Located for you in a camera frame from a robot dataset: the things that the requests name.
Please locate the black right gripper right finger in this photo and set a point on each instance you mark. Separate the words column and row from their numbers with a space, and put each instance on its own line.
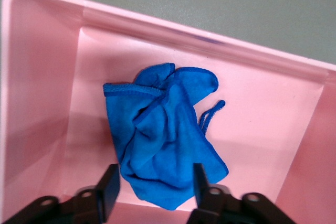
column 210, row 200

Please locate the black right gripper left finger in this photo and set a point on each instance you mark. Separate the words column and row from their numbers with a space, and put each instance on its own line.
column 105, row 197

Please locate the blue microfibre cloth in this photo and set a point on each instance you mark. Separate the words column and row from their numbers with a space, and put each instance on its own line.
column 162, row 134

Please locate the pink plastic bin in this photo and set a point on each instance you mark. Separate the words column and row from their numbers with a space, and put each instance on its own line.
column 262, row 119

